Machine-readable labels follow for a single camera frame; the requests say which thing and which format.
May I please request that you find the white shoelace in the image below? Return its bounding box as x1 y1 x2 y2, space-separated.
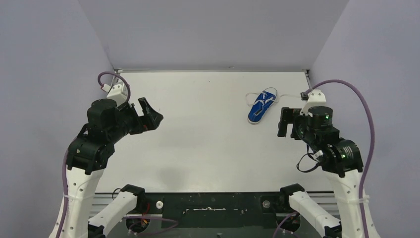
245 91 301 113

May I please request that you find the blue canvas sneaker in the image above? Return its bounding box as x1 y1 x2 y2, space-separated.
245 87 278 124

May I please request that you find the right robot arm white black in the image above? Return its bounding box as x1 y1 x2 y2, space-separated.
278 106 380 238

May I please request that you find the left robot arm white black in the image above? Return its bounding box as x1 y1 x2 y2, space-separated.
50 98 163 238

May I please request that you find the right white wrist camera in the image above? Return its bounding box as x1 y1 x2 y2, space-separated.
300 89 326 115

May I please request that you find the aluminium front rail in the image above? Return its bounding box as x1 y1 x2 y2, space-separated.
89 191 339 217

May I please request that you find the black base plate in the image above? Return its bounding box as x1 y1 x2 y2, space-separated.
141 191 293 229

